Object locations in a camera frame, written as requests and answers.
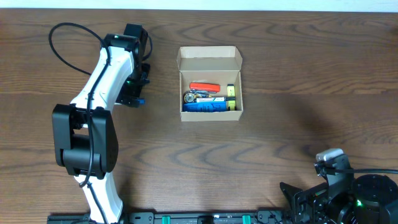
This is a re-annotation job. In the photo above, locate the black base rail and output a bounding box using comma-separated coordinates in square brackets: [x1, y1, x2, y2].
[46, 211, 293, 224]

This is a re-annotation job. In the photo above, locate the yellow highlighter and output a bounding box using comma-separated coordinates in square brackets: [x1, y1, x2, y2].
[226, 84, 236, 111]

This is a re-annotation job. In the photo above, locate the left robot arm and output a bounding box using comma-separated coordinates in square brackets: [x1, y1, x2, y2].
[47, 24, 152, 223]

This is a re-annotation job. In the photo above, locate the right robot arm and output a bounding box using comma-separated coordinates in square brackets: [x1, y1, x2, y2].
[280, 149, 397, 224]

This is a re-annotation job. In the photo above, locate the blue whiteboard duster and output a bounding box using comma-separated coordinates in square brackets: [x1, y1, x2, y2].
[182, 101, 227, 113]

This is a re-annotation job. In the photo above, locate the black whiteboard marker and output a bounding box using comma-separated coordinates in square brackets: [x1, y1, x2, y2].
[196, 96, 236, 103]

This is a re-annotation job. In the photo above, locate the orange stapler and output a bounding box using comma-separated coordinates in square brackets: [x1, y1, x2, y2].
[189, 82, 221, 93]

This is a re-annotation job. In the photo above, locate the brown cardboard box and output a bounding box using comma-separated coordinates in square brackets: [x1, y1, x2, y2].
[177, 46, 244, 121]

